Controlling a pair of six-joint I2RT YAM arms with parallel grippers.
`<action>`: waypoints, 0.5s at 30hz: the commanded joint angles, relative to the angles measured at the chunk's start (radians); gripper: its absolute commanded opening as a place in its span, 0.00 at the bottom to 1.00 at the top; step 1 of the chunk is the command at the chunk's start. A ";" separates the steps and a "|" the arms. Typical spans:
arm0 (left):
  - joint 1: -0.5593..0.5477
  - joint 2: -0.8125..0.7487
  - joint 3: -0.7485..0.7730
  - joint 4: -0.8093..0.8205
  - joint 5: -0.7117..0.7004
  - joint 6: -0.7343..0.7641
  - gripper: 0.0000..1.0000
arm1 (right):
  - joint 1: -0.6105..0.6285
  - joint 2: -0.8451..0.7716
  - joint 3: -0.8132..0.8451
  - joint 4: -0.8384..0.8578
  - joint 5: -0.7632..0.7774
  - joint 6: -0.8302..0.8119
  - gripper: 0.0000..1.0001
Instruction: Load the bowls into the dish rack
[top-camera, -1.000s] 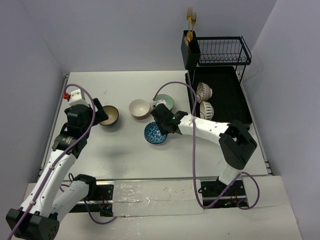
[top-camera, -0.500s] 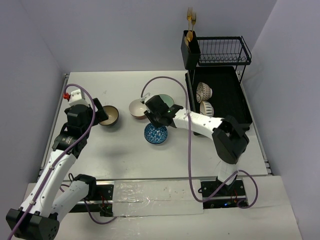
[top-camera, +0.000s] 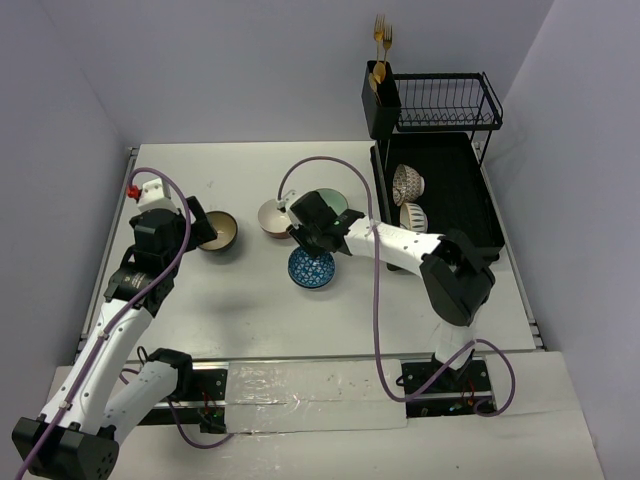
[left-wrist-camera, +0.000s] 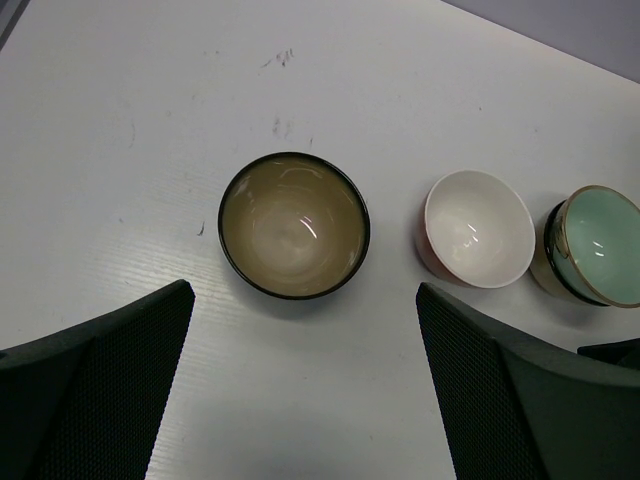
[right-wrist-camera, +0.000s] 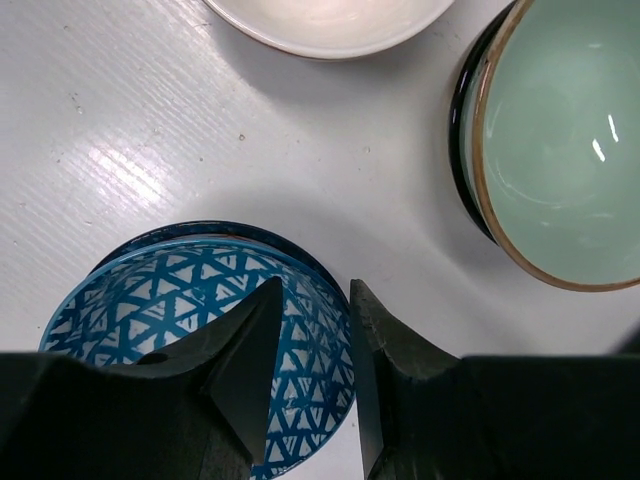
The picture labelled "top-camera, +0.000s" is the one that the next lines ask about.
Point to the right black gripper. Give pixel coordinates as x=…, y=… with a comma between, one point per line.
x=298, y=229

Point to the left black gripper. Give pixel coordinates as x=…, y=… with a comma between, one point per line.
x=198, y=226

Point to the blue geometric pattern bowl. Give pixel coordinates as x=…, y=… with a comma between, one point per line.
x=310, y=272

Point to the white striped bowl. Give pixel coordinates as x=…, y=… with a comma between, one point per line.
x=413, y=218

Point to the brown lattice pattern bowl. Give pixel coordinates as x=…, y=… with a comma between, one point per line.
x=407, y=185

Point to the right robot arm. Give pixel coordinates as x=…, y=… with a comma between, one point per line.
x=458, y=280

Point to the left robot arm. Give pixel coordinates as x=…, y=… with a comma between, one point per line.
x=79, y=432

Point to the black dish rack tray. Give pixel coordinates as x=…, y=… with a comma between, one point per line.
x=455, y=195

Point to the brown beige bowl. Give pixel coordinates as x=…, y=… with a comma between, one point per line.
x=227, y=232

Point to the white red bowl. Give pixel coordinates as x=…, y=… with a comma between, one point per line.
x=272, y=221

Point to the mint green bowl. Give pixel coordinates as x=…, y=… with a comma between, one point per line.
x=334, y=199

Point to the black cutlery holder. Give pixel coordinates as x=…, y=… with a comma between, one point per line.
x=382, y=108

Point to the white taped sheet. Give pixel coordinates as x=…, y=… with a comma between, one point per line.
x=314, y=396

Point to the gold spoon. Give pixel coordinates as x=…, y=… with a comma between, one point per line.
x=375, y=79

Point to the gold fork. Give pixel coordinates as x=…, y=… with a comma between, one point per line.
x=378, y=33
x=387, y=40

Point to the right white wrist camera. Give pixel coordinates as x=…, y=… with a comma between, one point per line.
x=286, y=201

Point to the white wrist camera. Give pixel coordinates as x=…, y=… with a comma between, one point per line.
x=286, y=201
x=153, y=194

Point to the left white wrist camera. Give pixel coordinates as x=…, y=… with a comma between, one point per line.
x=153, y=194

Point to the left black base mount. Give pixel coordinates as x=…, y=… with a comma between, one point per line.
x=203, y=404

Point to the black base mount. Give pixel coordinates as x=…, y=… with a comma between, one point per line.
x=203, y=404
x=452, y=394

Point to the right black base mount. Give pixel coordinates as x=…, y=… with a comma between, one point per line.
x=452, y=394

